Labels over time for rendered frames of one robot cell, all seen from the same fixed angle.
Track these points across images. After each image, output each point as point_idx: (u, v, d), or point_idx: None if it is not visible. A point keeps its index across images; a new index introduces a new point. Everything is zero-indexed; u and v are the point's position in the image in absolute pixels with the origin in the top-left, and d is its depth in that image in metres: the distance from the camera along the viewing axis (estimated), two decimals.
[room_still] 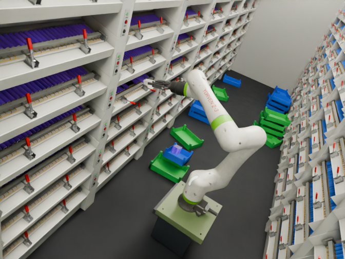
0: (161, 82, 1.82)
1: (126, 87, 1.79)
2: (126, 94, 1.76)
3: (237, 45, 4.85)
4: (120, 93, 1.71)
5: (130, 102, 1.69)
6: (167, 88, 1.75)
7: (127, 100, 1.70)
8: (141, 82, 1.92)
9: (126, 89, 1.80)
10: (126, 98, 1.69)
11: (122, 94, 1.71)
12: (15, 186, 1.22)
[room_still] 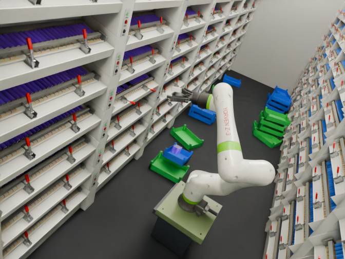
0: None
1: (126, 87, 1.79)
2: (126, 94, 1.76)
3: (237, 45, 4.85)
4: (120, 93, 1.71)
5: (130, 102, 1.69)
6: (193, 94, 1.71)
7: (127, 100, 1.70)
8: (141, 82, 1.92)
9: (126, 89, 1.80)
10: (126, 98, 1.69)
11: (122, 94, 1.71)
12: (15, 186, 1.22)
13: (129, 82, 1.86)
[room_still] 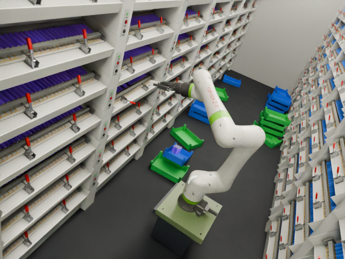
0: None
1: (125, 87, 1.79)
2: (126, 94, 1.76)
3: (237, 45, 4.85)
4: (120, 92, 1.71)
5: (130, 102, 1.69)
6: None
7: (127, 100, 1.70)
8: (139, 81, 1.92)
9: (125, 88, 1.80)
10: (126, 98, 1.69)
11: (121, 93, 1.71)
12: (15, 186, 1.22)
13: (128, 81, 1.86)
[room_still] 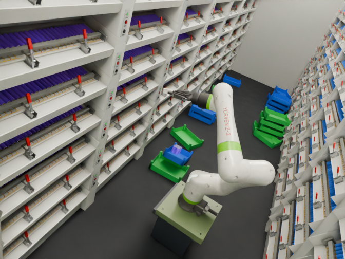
0: None
1: (123, 86, 1.80)
2: (126, 94, 1.76)
3: (237, 45, 4.85)
4: (118, 91, 1.71)
5: (123, 93, 1.68)
6: (193, 94, 1.71)
7: (125, 96, 1.70)
8: (139, 80, 1.92)
9: (124, 87, 1.80)
10: (123, 98, 1.70)
11: (119, 92, 1.71)
12: (15, 186, 1.22)
13: None
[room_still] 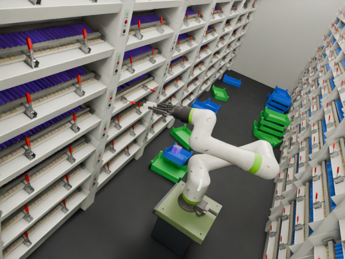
0: (161, 110, 1.61)
1: (123, 86, 1.80)
2: (126, 94, 1.76)
3: (237, 45, 4.85)
4: (120, 93, 1.71)
5: (130, 102, 1.69)
6: None
7: (127, 100, 1.70)
8: (141, 82, 1.92)
9: (124, 87, 1.80)
10: (126, 98, 1.69)
11: (122, 94, 1.71)
12: (15, 186, 1.22)
13: (128, 80, 1.86)
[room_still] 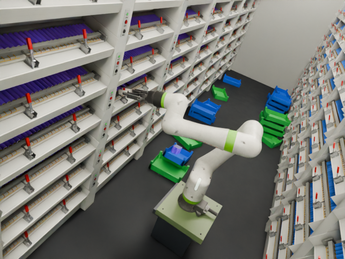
0: None
1: (123, 86, 1.80)
2: None
3: (237, 45, 4.85)
4: (118, 91, 1.71)
5: None
6: None
7: (125, 96, 1.70)
8: (139, 80, 1.92)
9: (124, 87, 1.80)
10: (123, 98, 1.70)
11: None
12: (15, 186, 1.22)
13: None
